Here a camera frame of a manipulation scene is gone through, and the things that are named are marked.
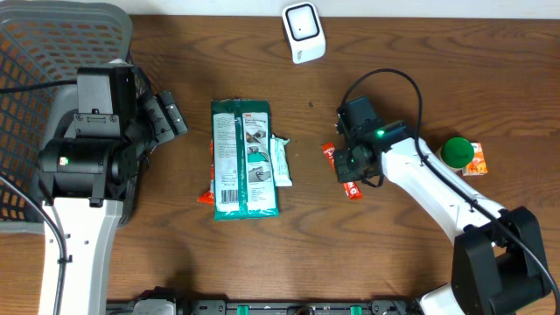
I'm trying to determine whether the red Nescafe stick sachet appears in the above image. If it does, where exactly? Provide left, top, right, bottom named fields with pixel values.
left=322, top=143, right=363, bottom=200

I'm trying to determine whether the pale green wipes packet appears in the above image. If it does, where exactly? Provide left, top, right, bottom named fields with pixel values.
left=270, top=136, right=293, bottom=187

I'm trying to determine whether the red snack packet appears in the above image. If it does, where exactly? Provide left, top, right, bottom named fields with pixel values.
left=198, top=141, right=215, bottom=206

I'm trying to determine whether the green snack packet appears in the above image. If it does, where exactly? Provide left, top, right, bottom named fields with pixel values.
left=211, top=99, right=279, bottom=221

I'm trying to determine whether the green lid jar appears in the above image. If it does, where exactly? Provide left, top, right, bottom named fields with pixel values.
left=437, top=136, right=474, bottom=170

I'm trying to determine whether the small orange carton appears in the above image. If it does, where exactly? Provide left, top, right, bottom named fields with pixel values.
left=462, top=143, right=487, bottom=176

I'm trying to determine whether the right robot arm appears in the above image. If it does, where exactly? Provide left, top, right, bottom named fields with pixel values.
left=334, top=97, right=557, bottom=314

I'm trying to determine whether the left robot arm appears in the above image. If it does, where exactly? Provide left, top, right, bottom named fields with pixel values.
left=38, top=59, right=188, bottom=314

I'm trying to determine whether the white barcode scanner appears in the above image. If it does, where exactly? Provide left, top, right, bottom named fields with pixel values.
left=282, top=2, right=326, bottom=64

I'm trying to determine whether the grey plastic shopping basket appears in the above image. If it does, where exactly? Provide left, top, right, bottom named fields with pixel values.
left=0, top=0, right=152, bottom=235

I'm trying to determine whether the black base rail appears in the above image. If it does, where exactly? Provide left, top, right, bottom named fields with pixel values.
left=105, top=298, right=421, bottom=315

